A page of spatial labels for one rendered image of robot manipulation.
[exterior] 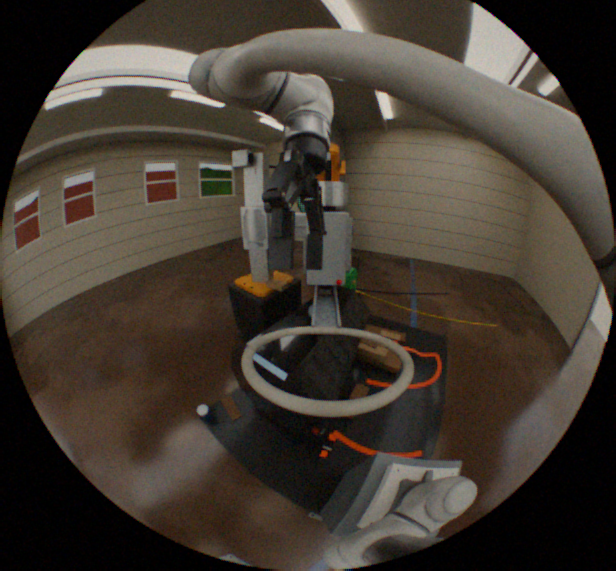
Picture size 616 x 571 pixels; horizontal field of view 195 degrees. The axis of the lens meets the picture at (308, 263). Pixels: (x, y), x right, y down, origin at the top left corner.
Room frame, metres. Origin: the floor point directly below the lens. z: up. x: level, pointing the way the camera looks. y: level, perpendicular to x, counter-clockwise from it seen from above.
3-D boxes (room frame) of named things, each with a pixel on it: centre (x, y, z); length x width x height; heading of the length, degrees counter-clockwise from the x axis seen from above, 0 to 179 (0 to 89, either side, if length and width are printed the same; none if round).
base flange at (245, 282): (1.73, 0.49, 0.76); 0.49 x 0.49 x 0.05; 55
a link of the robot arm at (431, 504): (-0.14, -0.33, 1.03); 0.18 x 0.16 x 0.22; 117
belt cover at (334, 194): (1.36, -0.14, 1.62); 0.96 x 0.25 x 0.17; 176
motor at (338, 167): (1.67, -0.18, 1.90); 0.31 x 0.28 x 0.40; 86
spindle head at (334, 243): (1.10, -0.12, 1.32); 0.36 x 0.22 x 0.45; 176
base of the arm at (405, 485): (-0.12, -0.35, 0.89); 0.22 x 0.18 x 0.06; 151
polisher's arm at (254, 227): (1.72, 0.29, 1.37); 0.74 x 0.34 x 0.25; 85
